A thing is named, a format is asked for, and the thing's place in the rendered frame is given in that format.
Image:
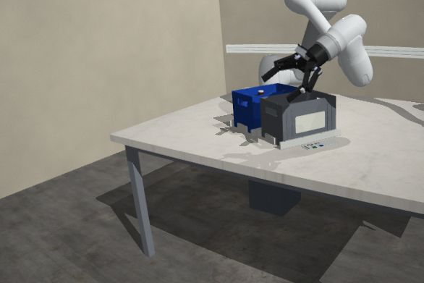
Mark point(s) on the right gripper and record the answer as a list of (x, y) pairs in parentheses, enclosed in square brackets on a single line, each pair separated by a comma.
[(319, 58)]

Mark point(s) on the blue crate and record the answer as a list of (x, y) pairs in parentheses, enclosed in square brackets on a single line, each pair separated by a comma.
[(250, 115)]

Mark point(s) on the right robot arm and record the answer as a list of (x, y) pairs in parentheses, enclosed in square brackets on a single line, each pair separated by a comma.
[(343, 39)]

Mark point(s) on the white paper pick list strip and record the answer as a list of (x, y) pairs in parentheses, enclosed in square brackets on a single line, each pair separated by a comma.
[(320, 144)]

